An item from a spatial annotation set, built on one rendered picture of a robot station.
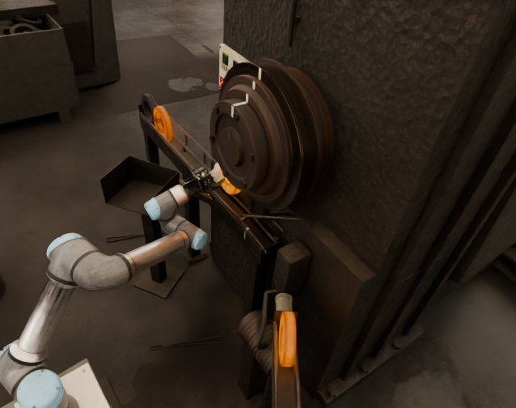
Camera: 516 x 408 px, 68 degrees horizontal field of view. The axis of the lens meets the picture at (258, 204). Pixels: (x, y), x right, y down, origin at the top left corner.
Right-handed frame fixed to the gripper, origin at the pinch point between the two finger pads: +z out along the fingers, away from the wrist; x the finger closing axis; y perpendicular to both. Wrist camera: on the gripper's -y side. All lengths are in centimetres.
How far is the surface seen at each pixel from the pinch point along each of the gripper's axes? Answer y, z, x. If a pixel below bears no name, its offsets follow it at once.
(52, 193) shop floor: -64, -80, 129
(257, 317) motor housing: -27, -22, -46
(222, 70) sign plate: 27.5, 17.4, 23.1
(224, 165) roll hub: 19.9, -7.0, -16.7
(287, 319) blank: -2, -18, -63
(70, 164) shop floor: -68, -62, 157
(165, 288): -73, -47, 20
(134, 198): -15.2, -36.6, 30.0
